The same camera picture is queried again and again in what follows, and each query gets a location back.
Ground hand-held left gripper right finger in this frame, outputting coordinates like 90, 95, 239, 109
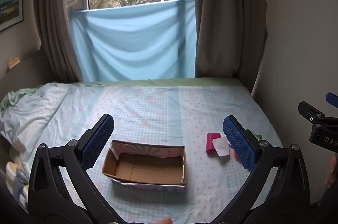
211, 115, 310, 224

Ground beige curtain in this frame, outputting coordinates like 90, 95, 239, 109
33, 0, 89, 82
193, 0, 267, 78

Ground patterned cardboard box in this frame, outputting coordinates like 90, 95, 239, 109
102, 139, 188, 191

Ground crumpled white blanket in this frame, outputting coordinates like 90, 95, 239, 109
0, 83, 70, 172

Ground orange sticky note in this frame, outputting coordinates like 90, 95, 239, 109
7, 56, 20, 68

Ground person's right hand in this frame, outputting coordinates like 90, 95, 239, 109
325, 155, 338, 187

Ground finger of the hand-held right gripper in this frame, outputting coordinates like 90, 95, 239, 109
298, 101, 326, 124
326, 92, 338, 109

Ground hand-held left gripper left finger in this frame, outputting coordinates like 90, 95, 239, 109
28, 114, 124, 224

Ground white round pad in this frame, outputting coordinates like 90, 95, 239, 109
212, 137, 230, 157

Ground light blue hanging sheet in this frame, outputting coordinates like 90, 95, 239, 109
68, 0, 198, 82

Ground framed wall picture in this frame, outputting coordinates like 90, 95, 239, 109
0, 0, 25, 34

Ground magenta pouch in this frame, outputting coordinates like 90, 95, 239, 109
206, 132, 222, 154

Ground pile of pastel cloths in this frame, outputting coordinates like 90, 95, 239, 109
5, 155, 30, 212

